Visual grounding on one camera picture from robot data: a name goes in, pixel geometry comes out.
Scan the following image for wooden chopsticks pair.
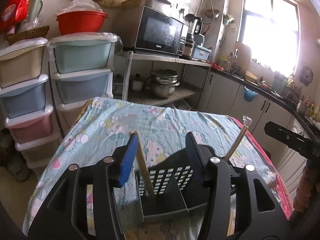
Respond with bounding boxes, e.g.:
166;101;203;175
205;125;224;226
130;131;155;200
223;115;252;162
227;208;236;236

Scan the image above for white kitchen cabinets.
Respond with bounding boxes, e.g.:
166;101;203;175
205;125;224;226
199;71;317;197

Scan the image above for kitchen window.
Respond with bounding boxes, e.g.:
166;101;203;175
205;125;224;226
239;0;300;77

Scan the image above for right hand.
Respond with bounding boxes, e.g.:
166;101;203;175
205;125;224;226
293;166;315;213

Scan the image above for pink blanket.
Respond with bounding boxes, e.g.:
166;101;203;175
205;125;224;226
230;131;293;218

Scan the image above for blue hanging bin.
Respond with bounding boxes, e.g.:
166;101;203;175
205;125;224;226
244;86;258;102

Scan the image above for cartoon print tablecloth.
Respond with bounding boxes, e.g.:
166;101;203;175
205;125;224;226
22;96;288;240

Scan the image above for dark green utensil caddy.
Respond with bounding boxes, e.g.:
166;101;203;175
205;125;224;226
135;149;209;224

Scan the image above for left pastel drawer tower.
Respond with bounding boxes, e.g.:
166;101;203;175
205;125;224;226
1;37;61;173

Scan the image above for pastel drawer tower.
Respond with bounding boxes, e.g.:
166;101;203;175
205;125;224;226
1;37;61;173
47;33;122;132

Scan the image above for light blue dish box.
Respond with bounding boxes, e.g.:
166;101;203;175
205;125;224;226
191;44;212;62

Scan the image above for right pastel drawer tower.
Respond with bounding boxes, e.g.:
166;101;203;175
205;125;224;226
47;33;122;132

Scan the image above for small lidded pot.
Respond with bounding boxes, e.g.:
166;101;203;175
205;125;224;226
130;73;147;93

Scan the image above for steel shelf rack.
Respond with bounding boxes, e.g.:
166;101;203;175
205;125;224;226
118;51;211;106

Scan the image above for stacked steel pots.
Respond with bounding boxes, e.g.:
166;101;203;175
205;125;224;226
150;69;180;99

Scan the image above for black blender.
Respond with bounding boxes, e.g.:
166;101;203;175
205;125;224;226
182;14;202;60

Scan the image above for wicker basket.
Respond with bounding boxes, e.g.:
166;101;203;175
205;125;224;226
6;25;50;45

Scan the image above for red plastic basin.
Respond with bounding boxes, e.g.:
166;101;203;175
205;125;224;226
56;10;108;35

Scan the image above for black microwave oven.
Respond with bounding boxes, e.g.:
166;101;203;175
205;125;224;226
112;6;188;57

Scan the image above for red plastic bag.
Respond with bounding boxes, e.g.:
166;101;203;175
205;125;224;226
1;0;29;34

